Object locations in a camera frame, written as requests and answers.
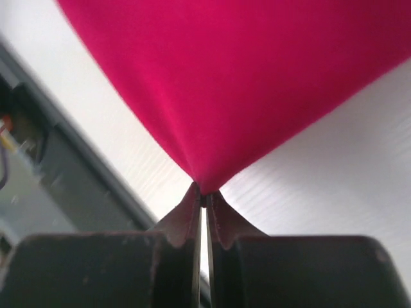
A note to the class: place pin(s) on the magenta t shirt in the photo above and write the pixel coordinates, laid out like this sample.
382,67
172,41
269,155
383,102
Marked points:
219,84

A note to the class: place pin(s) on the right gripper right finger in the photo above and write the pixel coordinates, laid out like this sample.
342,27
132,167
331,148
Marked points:
248,268

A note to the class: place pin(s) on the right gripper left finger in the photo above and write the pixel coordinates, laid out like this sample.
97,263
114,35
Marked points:
155,268

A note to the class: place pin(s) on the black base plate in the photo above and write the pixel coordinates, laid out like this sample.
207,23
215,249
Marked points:
51,179

